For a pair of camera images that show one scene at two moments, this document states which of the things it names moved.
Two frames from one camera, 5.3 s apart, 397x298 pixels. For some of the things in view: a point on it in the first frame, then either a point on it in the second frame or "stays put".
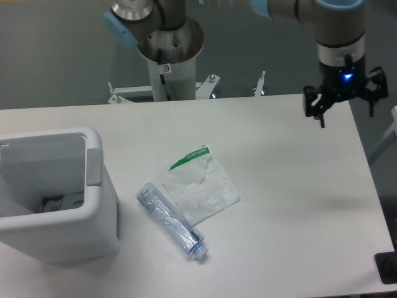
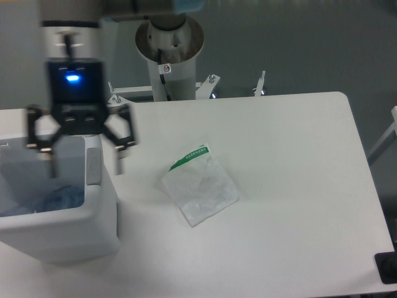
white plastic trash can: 57,202 stays put
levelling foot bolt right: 260,84 stays put
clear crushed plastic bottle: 172,221 to 64,197
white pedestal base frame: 204,90 stays put
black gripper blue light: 345,82 to 78,97
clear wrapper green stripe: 198,186 stays put
